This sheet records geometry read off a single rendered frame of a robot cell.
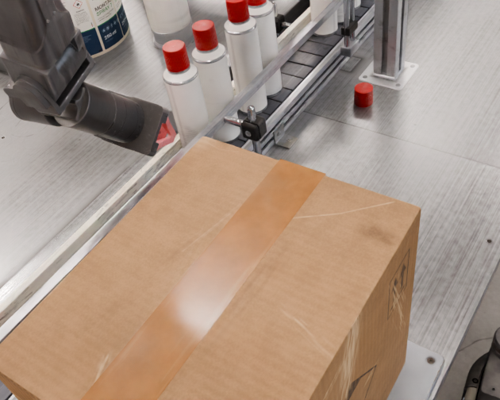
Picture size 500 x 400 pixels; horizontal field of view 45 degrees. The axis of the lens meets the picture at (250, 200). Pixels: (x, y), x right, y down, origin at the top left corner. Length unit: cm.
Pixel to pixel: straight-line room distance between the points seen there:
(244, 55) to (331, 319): 59
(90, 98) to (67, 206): 37
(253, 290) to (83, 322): 14
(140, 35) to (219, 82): 45
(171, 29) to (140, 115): 48
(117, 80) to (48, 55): 58
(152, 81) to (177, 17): 14
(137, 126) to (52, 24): 20
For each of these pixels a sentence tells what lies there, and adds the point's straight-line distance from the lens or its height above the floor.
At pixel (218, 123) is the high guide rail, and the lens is 91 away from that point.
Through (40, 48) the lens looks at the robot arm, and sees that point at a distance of 64.
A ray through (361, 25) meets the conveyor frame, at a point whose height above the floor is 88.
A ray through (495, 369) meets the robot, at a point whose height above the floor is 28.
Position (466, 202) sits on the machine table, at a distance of 96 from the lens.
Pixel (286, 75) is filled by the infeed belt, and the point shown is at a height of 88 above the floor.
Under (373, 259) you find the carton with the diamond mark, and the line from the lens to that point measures 50.
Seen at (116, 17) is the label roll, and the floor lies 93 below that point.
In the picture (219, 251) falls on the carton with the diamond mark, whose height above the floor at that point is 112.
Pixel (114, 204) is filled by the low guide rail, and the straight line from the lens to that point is 90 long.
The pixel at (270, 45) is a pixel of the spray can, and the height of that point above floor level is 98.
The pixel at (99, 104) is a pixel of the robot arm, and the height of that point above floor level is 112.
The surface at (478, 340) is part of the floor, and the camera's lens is 180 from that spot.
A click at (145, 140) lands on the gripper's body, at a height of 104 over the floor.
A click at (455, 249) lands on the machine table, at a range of 89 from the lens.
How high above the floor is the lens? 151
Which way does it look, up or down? 45 degrees down
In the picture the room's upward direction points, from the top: 11 degrees counter-clockwise
